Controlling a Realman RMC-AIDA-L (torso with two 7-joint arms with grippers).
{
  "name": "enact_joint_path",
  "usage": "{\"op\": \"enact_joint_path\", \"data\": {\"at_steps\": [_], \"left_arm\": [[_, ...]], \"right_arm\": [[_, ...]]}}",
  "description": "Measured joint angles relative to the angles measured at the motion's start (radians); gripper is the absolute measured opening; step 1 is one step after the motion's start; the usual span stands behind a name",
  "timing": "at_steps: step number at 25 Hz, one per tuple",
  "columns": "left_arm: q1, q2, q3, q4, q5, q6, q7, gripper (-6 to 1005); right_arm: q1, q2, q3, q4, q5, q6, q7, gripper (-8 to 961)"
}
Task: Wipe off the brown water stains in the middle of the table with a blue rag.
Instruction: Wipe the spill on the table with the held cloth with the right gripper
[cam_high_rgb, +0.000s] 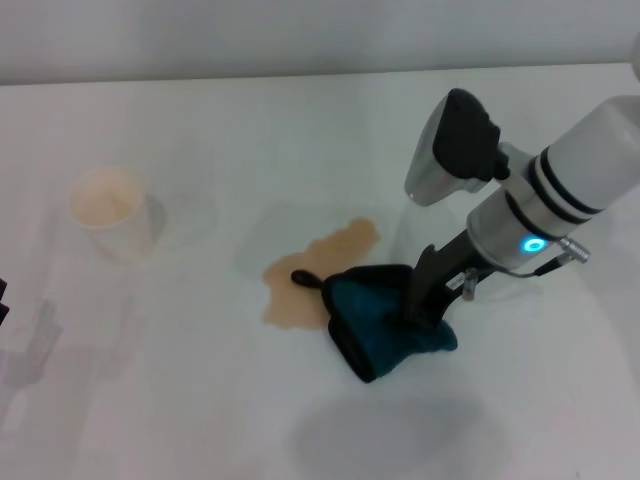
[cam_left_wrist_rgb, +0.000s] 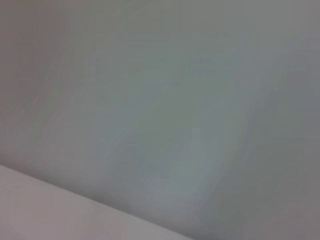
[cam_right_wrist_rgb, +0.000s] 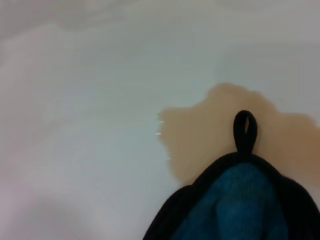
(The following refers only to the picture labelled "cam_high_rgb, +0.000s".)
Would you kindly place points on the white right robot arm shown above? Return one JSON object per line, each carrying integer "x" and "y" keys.
{"x": 590, "y": 160}

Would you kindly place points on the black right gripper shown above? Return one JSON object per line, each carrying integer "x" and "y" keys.
{"x": 440, "y": 270}

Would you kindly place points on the blue rag with black trim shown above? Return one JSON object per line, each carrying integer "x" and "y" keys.
{"x": 370, "y": 340}

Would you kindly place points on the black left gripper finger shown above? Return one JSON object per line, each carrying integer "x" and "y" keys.
{"x": 3, "y": 315}
{"x": 3, "y": 289}

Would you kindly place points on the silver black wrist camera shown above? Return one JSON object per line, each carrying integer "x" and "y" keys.
{"x": 460, "y": 135}

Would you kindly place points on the white paper cup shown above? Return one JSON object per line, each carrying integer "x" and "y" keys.
{"x": 112, "y": 215}

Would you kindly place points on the brown water stain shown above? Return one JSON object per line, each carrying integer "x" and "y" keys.
{"x": 330, "y": 250}

